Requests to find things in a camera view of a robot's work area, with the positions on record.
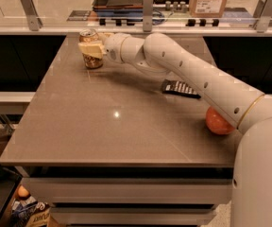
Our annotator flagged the left metal glass bracket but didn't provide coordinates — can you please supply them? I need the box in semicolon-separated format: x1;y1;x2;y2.
20;0;43;31

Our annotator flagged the metal glass bracket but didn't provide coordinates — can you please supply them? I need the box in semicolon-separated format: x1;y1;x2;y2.
20;0;43;31
143;0;153;32
253;0;272;33

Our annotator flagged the cardboard box with label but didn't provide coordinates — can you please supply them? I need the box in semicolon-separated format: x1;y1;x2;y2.
189;0;228;18

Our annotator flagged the orange fruit in bin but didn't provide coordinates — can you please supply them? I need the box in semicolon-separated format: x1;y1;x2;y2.
17;185;30;199

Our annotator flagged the grey drawer cabinet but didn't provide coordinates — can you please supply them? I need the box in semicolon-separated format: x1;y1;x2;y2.
19;166;236;227

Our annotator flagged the snack bag in bin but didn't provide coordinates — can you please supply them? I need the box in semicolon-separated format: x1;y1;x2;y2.
10;197;50;227

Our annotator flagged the middle metal glass bracket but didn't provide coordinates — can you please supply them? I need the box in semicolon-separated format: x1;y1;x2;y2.
143;0;153;32

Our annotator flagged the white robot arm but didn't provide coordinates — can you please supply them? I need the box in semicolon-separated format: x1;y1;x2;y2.
78;33;272;227

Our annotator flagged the red apple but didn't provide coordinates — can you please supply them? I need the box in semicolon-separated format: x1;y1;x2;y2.
205;107;235;135

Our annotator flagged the orange soda can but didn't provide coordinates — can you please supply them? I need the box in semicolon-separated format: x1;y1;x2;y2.
79;28;103;69

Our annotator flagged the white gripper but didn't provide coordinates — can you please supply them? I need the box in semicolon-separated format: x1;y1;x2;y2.
78;32;129;63

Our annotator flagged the right metal glass bracket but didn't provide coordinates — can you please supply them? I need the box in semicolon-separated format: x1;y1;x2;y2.
253;0;272;33

